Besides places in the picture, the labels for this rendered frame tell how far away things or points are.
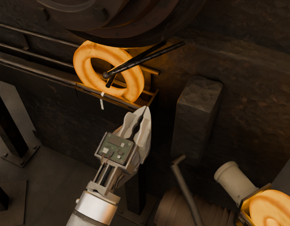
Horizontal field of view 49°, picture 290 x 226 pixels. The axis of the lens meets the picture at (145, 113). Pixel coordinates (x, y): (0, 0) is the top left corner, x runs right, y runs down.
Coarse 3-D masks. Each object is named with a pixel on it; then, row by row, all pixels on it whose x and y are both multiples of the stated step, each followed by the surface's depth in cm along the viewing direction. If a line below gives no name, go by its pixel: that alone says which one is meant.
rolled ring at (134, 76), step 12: (84, 48) 73; (96, 48) 71; (108, 48) 70; (120, 48) 71; (84, 60) 76; (108, 60) 72; (120, 60) 70; (84, 72) 80; (132, 72) 71; (84, 84) 84; (96, 84) 83; (132, 84) 74; (120, 96) 80; (132, 96) 78
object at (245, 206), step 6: (264, 186) 64; (270, 186) 64; (258, 192) 63; (246, 198) 62; (252, 198) 63; (240, 204) 63; (246, 204) 64; (240, 210) 65; (246, 210) 67; (234, 222) 69
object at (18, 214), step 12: (24, 180) 142; (0, 192) 128; (12, 192) 138; (24, 192) 138; (0, 204) 128; (12, 204) 135; (24, 204) 135; (0, 216) 132; (12, 216) 132; (24, 216) 132
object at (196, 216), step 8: (176, 160) 80; (184, 160) 81; (176, 168) 79; (176, 176) 79; (184, 184) 78; (184, 192) 78; (192, 200) 77; (192, 208) 77; (192, 216) 76; (200, 216) 76; (200, 224) 74
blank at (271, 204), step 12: (264, 192) 61; (276, 192) 58; (252, 204) 63; (264, 204) 59; (276, 204) 56; (288, 204) 55; (252, 216) 65; (264, 216) 61; (276, 216) 57; (288, 216) 54
